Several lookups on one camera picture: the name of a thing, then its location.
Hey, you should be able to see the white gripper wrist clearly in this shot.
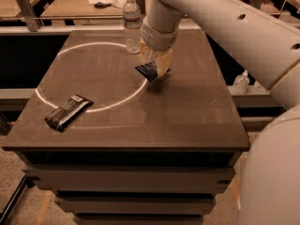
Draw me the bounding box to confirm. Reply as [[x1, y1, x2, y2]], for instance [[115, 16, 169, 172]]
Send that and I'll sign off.
[[140, 17, 179, 78]]

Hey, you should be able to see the blue rxbar blueberry wrapper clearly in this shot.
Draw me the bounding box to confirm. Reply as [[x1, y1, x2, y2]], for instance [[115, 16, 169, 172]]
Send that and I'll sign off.
[[135, 61, 158, 83]]

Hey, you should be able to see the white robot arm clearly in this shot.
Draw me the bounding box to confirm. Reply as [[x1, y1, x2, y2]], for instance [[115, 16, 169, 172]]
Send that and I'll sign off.
[[142, 0, 300, 225]]

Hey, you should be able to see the black rxbar chocolate wrapper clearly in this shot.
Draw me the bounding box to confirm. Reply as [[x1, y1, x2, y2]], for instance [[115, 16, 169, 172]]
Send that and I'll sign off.
[[45, 95, 94, 132]]

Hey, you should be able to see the clear plastic water bottle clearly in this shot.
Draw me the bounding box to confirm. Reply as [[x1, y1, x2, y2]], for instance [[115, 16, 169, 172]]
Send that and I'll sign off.
[[123, 0, 142, 54]]

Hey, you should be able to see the black computer mouse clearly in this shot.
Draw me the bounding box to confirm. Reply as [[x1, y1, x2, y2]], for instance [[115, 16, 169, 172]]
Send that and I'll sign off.
[[94, 2, 112, 8]]

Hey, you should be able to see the clear sanitizer bottle left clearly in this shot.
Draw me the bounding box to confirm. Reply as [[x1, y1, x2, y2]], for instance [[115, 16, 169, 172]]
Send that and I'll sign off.
[[232, 70, 249, 94]]

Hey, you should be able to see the clear sanitizer bottle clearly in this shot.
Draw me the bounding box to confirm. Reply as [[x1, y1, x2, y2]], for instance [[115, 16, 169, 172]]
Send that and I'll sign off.
[[253, 81, 266, 92], [232, 70, 249, 94]]

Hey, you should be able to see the clear sanitizer bottle right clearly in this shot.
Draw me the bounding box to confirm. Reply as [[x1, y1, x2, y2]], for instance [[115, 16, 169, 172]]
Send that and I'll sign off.
[[253, 81, 266, 92]]

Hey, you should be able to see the grey drawer cabinet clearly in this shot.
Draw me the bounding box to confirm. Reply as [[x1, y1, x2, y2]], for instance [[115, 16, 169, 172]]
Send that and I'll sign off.
[[23, 164, 235, 225]]

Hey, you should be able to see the middle metal bracket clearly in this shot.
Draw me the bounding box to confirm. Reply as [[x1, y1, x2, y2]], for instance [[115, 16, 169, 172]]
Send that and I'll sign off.
[[134, 0, 147, 17]]

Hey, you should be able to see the left metal bracket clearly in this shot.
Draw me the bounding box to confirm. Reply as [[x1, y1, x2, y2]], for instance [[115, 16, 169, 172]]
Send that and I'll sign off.
[[16, 0, 39, 32]]

